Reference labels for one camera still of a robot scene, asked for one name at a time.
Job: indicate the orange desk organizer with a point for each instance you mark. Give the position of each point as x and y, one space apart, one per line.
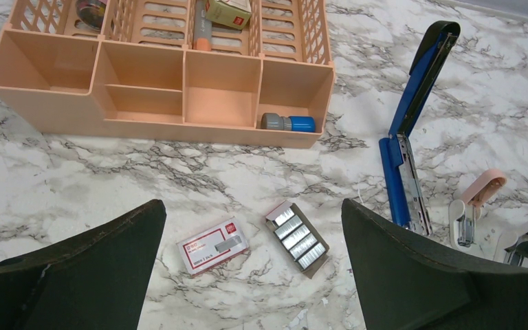
134 73

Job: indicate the pink eraser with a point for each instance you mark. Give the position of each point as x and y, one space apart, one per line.
463 213

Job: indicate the staple tray with staples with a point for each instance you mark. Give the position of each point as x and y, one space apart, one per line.
298 237

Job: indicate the yellow box in organizer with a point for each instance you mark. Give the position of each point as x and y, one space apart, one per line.
230 13

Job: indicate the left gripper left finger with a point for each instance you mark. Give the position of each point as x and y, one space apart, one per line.
95 280

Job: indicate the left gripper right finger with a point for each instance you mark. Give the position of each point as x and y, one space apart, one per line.
408 281

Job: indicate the red staple box sleeve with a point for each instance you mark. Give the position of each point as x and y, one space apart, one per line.
212 247

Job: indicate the blue item in organizer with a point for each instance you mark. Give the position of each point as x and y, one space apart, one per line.
273 121

